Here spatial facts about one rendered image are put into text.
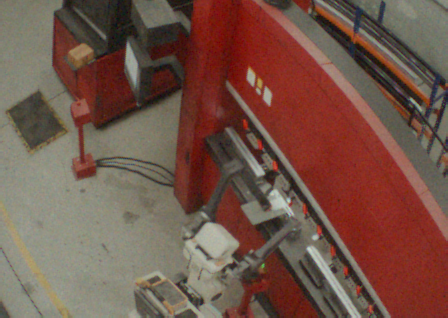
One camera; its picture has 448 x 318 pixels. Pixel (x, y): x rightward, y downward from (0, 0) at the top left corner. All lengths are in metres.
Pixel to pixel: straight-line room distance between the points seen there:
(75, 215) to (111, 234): 0.41
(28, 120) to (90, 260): 1.97
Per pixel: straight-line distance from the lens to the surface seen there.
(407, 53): 5.73
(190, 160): 5.16
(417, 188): 3.09
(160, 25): 4.33
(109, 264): 5.28
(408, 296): 3.42
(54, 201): 5.73
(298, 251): 4.45
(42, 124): 6.46
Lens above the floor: 4.40
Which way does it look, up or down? 45 degrees down
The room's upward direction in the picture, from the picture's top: 9 degrees clockwise
